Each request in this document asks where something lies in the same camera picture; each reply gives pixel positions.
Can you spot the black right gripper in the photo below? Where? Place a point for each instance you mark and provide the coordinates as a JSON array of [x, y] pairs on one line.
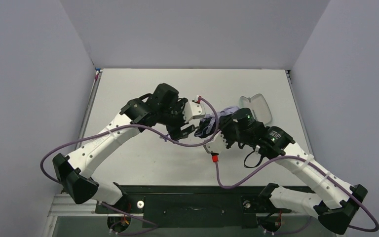
[[224, 127]]

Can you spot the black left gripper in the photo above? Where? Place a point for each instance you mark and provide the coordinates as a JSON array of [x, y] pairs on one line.
[[179, 129]]

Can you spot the lilac black umbrella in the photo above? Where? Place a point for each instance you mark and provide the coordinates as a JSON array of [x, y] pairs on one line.
[[224, 112]]

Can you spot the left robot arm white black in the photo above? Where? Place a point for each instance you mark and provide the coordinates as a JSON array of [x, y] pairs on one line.
[[74, 171]]

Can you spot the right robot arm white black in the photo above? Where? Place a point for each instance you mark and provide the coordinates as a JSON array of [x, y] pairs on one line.
[[332, 201]]

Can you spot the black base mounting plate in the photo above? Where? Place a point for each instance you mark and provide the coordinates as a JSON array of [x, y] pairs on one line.
[[197, 206]]

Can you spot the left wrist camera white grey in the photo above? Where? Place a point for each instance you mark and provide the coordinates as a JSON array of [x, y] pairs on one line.
[[193, 109]]

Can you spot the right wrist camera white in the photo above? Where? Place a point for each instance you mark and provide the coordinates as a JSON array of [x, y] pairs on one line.
[[216, 146]]

